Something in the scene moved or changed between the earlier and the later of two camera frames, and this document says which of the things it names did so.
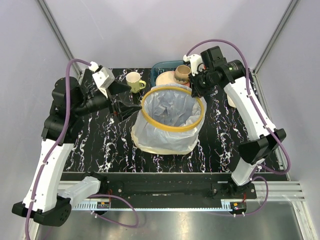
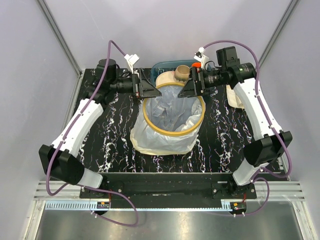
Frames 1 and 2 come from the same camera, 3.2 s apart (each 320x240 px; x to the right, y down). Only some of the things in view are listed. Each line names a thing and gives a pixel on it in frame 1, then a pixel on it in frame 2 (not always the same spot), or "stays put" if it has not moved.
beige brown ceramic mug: (182, 73) stays put
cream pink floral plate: (169, 77) stays put
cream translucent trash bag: (172, 109) stays put
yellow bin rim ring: (168, 128) -> (176, 133)
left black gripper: (123, 110) -> (142, 88)
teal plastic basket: (158, 67) stays put
